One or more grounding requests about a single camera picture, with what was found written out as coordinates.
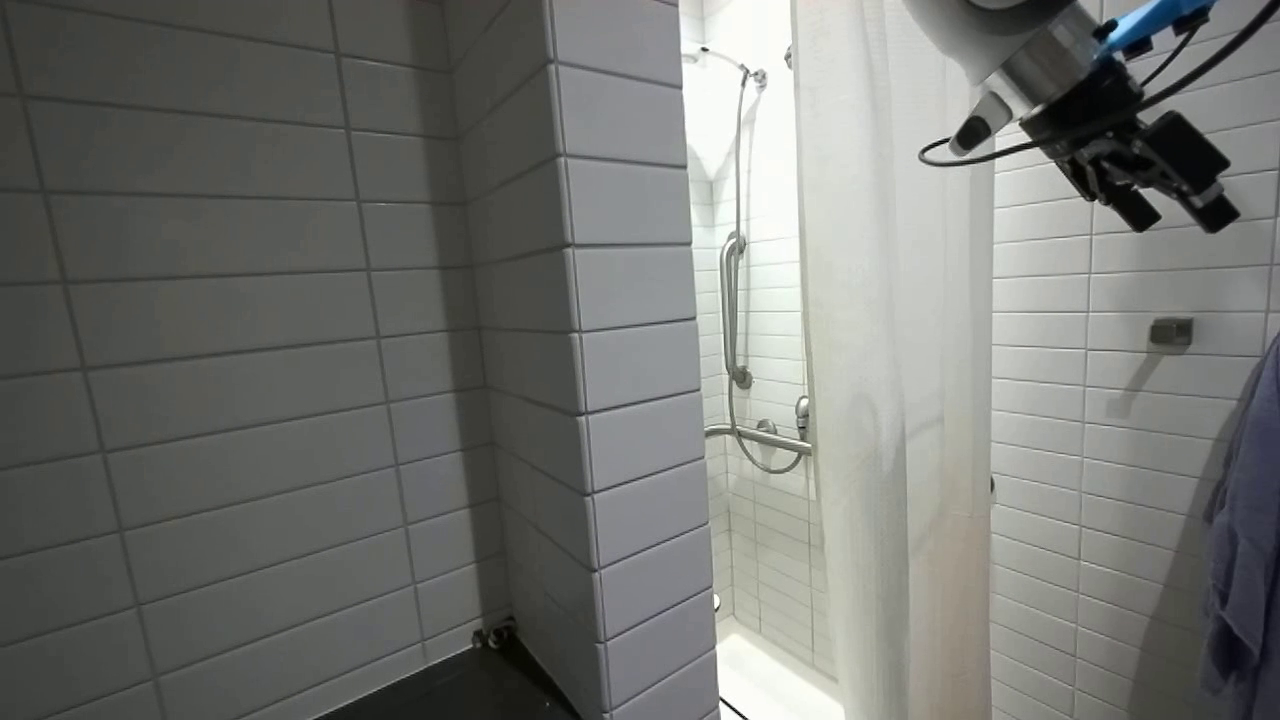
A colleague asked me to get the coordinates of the white shower curtain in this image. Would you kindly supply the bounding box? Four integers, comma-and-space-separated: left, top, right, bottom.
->
794, 0, 993, 720

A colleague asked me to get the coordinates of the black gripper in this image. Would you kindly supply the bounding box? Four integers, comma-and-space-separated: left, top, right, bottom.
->
1025, 58, 1242, 232

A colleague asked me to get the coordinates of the chrome shower hose rail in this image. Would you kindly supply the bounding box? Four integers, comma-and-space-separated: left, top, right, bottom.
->
689, 45, 812, 476

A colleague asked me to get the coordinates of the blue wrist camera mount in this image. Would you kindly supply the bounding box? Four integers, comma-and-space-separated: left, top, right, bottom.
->
1102, 0, 1218, 55

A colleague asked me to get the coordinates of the blue hanging towel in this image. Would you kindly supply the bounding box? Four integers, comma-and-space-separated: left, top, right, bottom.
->
1203, 338, 1280, 720

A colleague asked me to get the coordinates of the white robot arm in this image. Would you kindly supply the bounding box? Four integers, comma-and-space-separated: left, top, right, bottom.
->
907, 0, 1242, 232

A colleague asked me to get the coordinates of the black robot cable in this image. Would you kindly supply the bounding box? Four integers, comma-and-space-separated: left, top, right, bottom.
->
916, 0, 1280, 172

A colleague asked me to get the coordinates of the metal wall hook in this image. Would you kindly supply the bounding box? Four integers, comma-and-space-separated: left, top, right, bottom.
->
1147, 314, 1195, 352

